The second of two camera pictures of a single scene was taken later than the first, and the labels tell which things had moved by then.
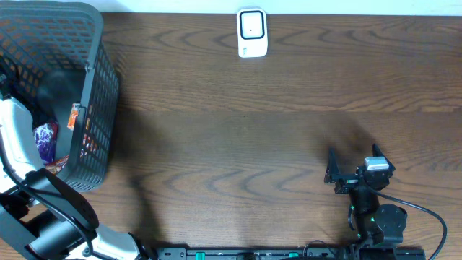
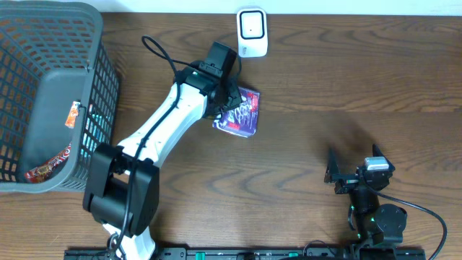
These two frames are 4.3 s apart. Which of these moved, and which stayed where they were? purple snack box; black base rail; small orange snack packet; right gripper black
Moved: purple snack box
Stayed: black base rail; small orange snack packet; right gripper black
